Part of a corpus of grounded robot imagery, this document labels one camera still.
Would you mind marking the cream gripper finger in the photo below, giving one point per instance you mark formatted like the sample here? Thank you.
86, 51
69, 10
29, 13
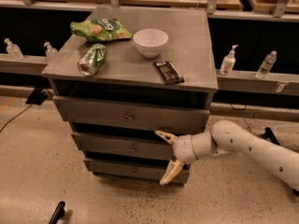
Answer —
172, 170
168, 137

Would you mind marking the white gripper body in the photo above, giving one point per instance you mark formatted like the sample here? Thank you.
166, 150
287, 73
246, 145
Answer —
183, 148

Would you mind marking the grey bottom drawer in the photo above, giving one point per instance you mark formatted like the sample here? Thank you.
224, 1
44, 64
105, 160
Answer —
140, 171

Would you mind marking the grey drawer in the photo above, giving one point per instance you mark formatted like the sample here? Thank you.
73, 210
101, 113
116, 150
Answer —
140, 171
124, 146
132, 115

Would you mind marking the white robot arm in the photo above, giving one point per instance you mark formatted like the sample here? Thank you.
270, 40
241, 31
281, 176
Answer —
224, 138

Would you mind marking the grey middle drawer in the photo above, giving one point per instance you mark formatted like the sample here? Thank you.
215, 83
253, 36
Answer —
124, 146

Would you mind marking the grey top drawer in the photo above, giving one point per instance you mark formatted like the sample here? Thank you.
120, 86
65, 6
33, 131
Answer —
132, 115

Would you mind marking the grey wooden drawer cabinet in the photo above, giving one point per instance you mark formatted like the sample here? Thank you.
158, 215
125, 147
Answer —
127, 76

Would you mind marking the black snack packet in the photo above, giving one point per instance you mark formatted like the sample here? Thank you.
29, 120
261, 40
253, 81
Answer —
168, 72

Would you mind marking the black base leg right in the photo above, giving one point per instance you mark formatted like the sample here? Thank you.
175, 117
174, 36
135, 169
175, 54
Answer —
268, 134

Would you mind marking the black base leg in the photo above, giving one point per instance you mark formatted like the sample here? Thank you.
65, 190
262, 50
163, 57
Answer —
268, 134
58, 213

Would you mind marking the white pump bottle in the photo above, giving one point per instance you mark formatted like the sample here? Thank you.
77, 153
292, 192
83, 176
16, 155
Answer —
228, 62

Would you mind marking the white bowl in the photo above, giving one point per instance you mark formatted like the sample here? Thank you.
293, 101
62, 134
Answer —
150, 42

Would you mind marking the crushed green soda can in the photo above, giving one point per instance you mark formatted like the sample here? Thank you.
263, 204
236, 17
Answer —
92, 60

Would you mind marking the black base leg bottom left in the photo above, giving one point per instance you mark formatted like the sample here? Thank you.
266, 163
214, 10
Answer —
58, 213

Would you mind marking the clear water bottle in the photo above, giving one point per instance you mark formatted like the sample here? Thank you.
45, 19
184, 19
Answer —
266, 65

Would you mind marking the green snack bag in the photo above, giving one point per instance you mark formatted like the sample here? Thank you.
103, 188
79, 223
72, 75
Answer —
102, 30

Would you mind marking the clear sanitizer bottle near cabinet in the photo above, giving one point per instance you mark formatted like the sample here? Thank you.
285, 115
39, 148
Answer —
50, 51

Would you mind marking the clear sanitizer bottle far left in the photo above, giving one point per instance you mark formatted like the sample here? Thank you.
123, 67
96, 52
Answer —
13, 50

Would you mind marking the grey metal rail shelf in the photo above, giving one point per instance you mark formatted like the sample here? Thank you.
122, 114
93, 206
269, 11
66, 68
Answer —
245, 81

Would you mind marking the black bracket foot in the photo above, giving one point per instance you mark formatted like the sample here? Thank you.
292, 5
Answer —
37, 97

